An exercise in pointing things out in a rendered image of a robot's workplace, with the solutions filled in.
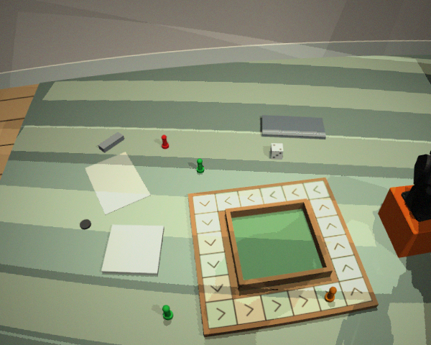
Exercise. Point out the red pawn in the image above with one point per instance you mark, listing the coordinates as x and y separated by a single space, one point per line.
164 142

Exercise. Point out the orange-brown game pawn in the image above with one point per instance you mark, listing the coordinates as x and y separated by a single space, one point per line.
329 297

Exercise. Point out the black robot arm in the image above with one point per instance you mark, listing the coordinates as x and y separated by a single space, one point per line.
418 198

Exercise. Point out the green pawn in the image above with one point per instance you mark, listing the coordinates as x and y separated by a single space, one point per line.
200 168
167 313

